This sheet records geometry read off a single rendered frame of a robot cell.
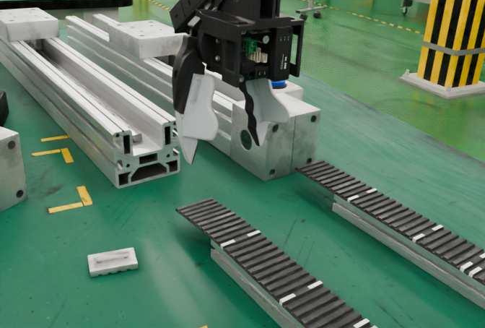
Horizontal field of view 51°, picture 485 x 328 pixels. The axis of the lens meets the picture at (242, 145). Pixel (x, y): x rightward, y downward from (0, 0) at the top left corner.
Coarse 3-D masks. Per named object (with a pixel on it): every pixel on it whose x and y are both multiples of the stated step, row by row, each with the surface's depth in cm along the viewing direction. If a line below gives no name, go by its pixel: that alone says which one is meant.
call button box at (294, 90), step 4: (288, 84) 98; (292, 84) 98; (276, 88) 95; (280, 88) 95; (284, 88) 95; (288, 88) 95; (292, 88) 95; (296, 88) 96; (300, 88) 96; (276, 92) 93; (280, 92) 93; (284, 92) 94; (288, 92) 94; (292, 92) 95; (296, 92) 95; (300, 92) 96; (292, 96) 95; (296, 96) 96; (300, 96) 96
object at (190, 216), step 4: (212, 204) 62; (216, 204) 62; (220, 204) 62; (204, 208) 61; (208, 208) 61; (212, 208) 62; (216, 208) 61; (220, 208) 61; (224, 208) 62; (188, 212) 60; (192, 212) 60; (196, 212) 61; (200, 212) 61; (204, 212) 60; (208, 212) 60; (212, 212) 61; (184, 216) 60; (188, 216) 60; (192, 216) 60; (196, 216) 60; (200, 216) 60
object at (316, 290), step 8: (304, 288) 48; (312, 288) 48; (320, 288) 49; (328, 288) 48; (288, 296) 47; (296, 296) 47; (304, 296) 48; (312, 296) 47; (320, 296) 48; (280, 304) 47; (288, 304) 47; (296, 304) 46; (304, 304) 47
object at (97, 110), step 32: (32, 64) 96; (64, 64) 105; (32, 96) 102; (64, 96) 83; (96, 96) 92; (128, 96) 80; (64, 128) 87; (96, 128) 75; (128, 128) 76; (160, 128) 72; (96, 160) 76; (128, 160) 70; (160, 160) 73
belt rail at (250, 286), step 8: (216, 248) 56; (216, 256) 56; (224, 256) 55; (224, 264) 55; (232, 264) 54; (232, 272) 54; (240, 272) 52; (240, 280) 53; (248, 280) 51; (248, 288) 52; (256, 288) 52; (256, 296) 51; (264, 296) 51; (264, 304) 50; (272, 304) 50; (272, 312) 49; (280, 312) 49; (288, 312) 47; (280, 320) 48; (288, 320) 48; (296, 320) 46
